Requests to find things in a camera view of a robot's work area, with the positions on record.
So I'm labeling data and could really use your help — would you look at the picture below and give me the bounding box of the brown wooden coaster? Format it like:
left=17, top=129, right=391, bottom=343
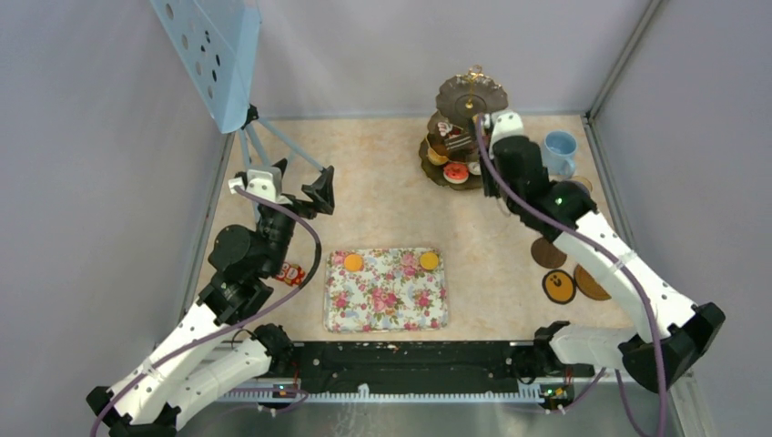
left=574, top=264, right=611, bottom=301

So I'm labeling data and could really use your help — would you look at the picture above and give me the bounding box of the chocolate cake slice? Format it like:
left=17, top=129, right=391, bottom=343
left=436, top=121, right=454, bottom=137

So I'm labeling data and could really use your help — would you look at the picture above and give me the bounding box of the blue perforated board stand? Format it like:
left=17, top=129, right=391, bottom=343
left=150, top=1, right=326, bottom=174

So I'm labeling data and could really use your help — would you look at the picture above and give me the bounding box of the three-tier dark cake stand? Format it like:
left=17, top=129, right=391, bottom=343
left=419, top=65, right=509, bottom=191

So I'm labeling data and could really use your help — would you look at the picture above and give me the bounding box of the pink mug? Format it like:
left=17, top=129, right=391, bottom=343
left=571, top=176, right=594, bottom=195

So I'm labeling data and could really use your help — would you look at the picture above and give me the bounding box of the dark brown round coaster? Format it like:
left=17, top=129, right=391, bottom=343
left=530, top=237, right=567, bottom=269

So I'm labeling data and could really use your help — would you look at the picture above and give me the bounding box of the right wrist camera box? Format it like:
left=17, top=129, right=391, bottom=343
left=487, top=109, right=525, bottom=156

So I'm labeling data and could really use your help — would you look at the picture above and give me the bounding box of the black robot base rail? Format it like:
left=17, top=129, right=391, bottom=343
left=270, top=340, right=595, bottom=395

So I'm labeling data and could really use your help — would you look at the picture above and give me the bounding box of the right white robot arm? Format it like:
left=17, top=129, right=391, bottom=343
left=480, top=135, right=726, bottom=393

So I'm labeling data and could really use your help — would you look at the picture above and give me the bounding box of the red owl toy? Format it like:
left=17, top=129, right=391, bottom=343
left=274, top=262, right=307, bottom=287

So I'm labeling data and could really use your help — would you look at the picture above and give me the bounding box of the purple cable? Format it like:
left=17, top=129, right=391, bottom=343
left=473, top=113, right=671, bottom=437
left=88, top=185, right=322, bottom=437

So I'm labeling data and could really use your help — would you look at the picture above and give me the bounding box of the light blue mug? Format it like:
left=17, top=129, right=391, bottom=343
left=542, top=130, right=578, bottom=178

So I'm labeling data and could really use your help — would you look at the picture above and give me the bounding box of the white striped donut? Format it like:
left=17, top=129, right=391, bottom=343
left=467, top=161, right=482, bottom=176

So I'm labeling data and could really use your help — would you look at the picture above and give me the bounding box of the floral serving tray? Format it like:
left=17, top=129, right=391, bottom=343
left=322, top=247, right=449, bottom=333

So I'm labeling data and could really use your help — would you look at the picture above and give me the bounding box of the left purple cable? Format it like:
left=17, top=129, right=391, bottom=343
left=88, top=185, right=322, bottom=437

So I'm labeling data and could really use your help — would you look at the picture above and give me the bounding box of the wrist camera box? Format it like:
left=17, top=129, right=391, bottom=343
left=228, top=167, right=288, bottom=204
left=487, top=109, right=525, bottom=156

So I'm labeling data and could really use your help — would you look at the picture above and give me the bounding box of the red donut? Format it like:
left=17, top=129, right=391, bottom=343
left=442, top=162, right=470, bottom=185

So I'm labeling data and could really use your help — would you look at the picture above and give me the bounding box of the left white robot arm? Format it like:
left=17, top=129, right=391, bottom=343
left=86, top=158, right=335, bottom=436

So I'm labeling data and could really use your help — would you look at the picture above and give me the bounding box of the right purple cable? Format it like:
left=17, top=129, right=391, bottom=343
left=473, top=113, right=671, bottom=437

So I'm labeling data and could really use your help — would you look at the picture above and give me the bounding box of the orange bun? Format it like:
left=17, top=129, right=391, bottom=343
left=427, top=147, right=449, bottom=167

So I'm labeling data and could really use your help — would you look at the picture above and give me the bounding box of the orange macaron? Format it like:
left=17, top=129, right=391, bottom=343
left=419, top=251, right=440, bottom=270
left=343, top=253, right=363, bottom=272

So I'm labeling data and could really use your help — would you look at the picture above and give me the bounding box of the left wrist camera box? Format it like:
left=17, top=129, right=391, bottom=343
left=228, top=167, right=288, bottom=204

